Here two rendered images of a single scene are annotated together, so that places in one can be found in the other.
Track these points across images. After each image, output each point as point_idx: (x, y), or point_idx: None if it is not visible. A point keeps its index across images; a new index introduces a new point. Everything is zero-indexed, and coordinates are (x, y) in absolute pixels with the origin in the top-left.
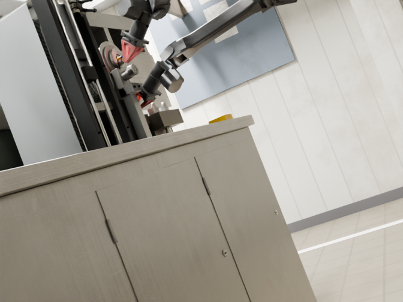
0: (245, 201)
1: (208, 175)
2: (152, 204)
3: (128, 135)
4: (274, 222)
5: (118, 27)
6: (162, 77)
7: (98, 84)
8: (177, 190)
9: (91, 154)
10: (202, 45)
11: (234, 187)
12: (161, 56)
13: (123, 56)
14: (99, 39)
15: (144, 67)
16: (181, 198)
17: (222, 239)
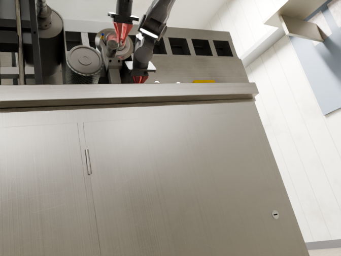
0: (190, 191)
1: (105, 148)
2: None
3: None
4: (264, 229)
5: (204, 38)
6: (135, 47)
7: (18, 50)
8: (0, 160)
9: None
10: (169, 2)
11: (170, 169)
12: (137, 27)
13: (116, 37)
14: (184, 49)
15: (227, 68)
16: (2, 171)
17: (83, 243)
